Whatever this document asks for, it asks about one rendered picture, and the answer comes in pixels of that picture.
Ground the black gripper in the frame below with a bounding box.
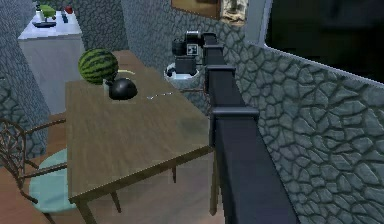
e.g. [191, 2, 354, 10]
[171, 37, 198, 76]

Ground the brown wicker chair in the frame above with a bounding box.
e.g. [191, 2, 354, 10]
[0, 117, 68, 224]

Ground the thin silver cutlery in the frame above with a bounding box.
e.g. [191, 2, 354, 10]
[146, 92, 174, 100]

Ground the pale green cup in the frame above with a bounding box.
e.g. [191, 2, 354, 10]
[102, 79, 114, 98]

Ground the brown wooden table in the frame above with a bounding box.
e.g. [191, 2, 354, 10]
[64, 49, 221, 224]

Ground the green striped watermelon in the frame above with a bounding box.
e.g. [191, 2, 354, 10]
[77, 48, 120, 86]

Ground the white cupboard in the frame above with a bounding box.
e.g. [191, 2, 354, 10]
[17, 9, 85, 115]

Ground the dark window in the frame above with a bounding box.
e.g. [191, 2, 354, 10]
[264, 0, 384, 85]

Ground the dark blue plate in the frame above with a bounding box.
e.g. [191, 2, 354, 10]
[32, 21, 57, 29]

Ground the green house plant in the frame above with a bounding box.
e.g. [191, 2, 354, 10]
[39, 4, 57, 23]

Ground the teal round seat cushion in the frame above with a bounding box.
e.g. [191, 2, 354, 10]
[28, 148, 78, 214]

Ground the framed wall picture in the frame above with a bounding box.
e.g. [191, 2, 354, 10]
[170, 0, 250, 28]

